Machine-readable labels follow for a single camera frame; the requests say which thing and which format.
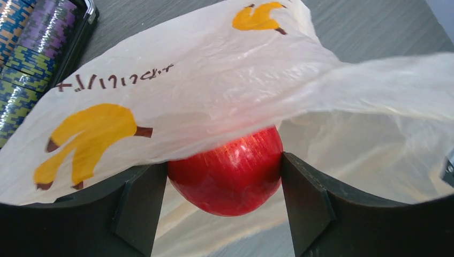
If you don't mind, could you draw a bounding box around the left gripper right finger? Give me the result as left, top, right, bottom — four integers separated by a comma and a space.
281, 153, 453, 256

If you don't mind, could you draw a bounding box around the red fake apple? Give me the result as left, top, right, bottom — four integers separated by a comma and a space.
167, 126, 283, 217

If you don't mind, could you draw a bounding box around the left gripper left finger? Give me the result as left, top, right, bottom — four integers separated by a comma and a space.
1, 164, 167, 256

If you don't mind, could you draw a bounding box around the black poker chip case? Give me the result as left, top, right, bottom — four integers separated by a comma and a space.
1, 1, 99, 145

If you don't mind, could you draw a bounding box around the translucent plastic bag banana print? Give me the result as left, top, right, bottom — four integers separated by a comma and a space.
1, 1, 453, 256

